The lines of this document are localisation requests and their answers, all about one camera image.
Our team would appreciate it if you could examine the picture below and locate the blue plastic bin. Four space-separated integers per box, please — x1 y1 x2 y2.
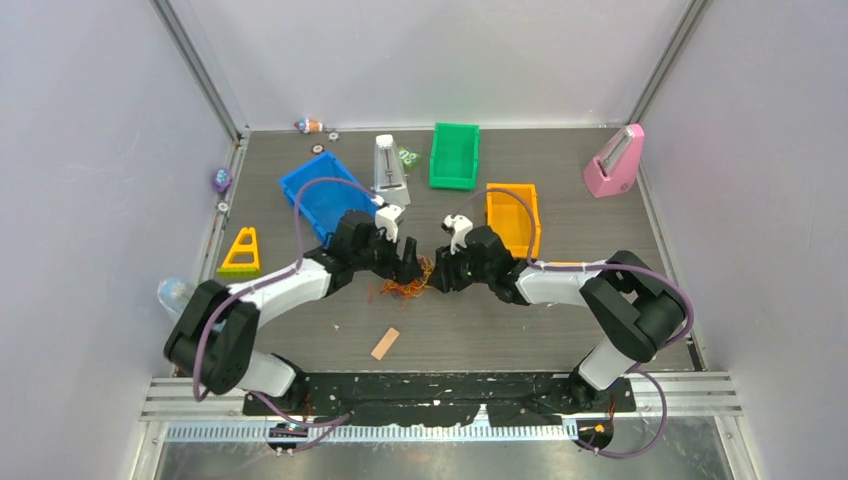
278 151 377 245

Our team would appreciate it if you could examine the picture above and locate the purple round toy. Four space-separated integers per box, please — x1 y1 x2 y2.
211 167 233 194

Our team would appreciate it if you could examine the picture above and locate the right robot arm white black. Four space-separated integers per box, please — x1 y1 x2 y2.
428 215 693 411

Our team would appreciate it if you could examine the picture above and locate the tan wooden block near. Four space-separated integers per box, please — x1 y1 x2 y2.
370 327 400 361

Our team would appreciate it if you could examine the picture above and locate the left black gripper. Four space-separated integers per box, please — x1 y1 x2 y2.
351 222 421 284

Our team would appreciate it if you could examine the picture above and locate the small clown figurine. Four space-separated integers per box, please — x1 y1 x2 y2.
293 118 324 134

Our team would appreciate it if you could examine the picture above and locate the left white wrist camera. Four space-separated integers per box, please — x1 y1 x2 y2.
371 195 405 243

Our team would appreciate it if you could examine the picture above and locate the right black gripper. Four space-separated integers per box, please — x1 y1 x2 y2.
429 238 495 293

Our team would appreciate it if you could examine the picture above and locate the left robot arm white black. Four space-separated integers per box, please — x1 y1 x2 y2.
163 210 423 414

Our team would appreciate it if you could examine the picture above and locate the orange plastic bin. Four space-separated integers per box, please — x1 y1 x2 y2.
484 183 542 259

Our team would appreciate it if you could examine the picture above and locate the green plastic bin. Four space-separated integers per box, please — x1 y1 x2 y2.
429 122 480 191

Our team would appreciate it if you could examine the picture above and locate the white metronome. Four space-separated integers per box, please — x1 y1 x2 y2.
373 134 411 207

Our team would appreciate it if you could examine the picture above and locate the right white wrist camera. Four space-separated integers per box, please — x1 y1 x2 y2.
442 214 474 254

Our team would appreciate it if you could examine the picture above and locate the clear blue plastic container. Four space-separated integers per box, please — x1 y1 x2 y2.
157 277 196 324

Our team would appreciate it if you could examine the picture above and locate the pink metronome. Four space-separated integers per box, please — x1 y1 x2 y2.
583 123 645 198

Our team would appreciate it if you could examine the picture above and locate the yellow triangle block left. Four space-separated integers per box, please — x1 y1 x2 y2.
216 226 261 277

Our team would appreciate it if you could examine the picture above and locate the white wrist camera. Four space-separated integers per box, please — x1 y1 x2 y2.
442 214 474 254
371 195 405 243

